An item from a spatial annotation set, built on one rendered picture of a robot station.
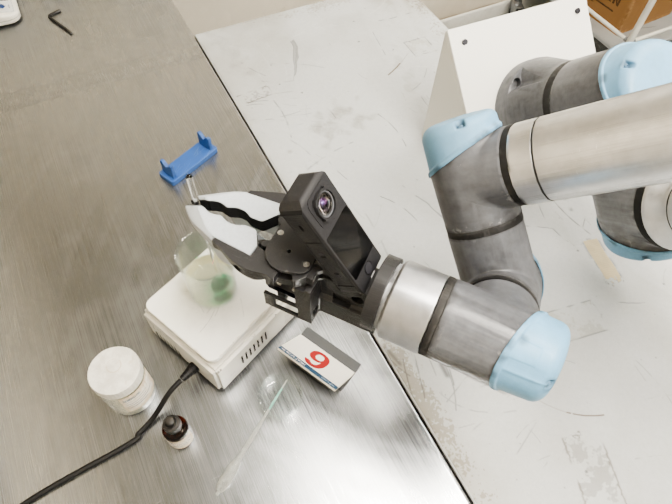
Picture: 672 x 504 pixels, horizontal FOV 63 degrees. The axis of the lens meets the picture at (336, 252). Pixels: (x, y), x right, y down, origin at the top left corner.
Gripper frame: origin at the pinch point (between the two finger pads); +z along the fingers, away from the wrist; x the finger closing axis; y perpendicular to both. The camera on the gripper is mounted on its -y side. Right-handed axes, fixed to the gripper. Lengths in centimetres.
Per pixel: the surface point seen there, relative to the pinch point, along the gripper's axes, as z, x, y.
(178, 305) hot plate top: 4.3, -4.1, 17.4
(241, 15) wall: 85, 127, 78
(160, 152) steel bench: 28.0, 21.3, 25.6
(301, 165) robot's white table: 5.8, 29.8, 26.2
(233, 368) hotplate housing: -4.3, -6.6, 22.3
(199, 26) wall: 95, 114, 78
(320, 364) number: -13.2, -0.8, 24.1
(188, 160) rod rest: 22.1, 21.3, 24.8
